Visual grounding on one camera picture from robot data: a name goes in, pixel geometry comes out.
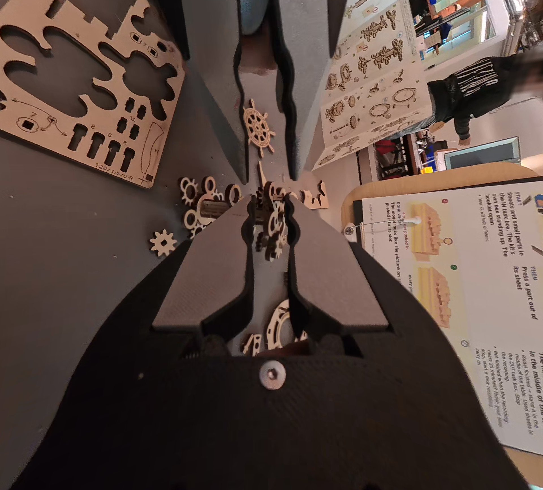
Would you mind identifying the instruction sheet on stand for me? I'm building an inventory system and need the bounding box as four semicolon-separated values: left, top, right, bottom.
341;162;543;490

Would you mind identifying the wire sheet clip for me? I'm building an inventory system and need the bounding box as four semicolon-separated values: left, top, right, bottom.
344;216;423;236

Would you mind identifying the printed instruction sheet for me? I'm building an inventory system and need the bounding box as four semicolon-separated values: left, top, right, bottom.
361;178;543;455

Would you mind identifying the wooden ship wheel part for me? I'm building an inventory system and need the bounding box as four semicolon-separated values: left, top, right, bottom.
243;99;276;158

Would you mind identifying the wooden round frame part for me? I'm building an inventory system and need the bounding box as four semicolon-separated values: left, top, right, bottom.
242;299;308;357

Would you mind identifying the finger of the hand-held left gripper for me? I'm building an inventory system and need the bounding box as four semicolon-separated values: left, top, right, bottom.
175;0;251;185
273;0;331;181

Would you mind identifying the assembly instruction booklet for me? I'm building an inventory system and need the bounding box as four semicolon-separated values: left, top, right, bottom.
312;0;429;171

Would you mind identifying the jagged wooden cut-out sheet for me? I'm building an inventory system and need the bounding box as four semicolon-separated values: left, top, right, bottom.
299;180;330;210

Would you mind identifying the wooden gear axle assembly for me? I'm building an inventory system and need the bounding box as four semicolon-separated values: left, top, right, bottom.
178;176;298;263

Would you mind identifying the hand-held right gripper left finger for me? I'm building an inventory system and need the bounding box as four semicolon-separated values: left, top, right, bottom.
152;195;255;345

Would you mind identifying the small wooden gear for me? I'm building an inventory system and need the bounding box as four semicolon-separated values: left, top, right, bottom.
148;229;178;257

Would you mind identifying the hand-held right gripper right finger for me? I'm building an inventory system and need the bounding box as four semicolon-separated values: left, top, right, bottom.
285;195;389;344

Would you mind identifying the slotted wooden cut-out sheet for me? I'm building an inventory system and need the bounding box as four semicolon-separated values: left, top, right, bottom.
0;0;187;189

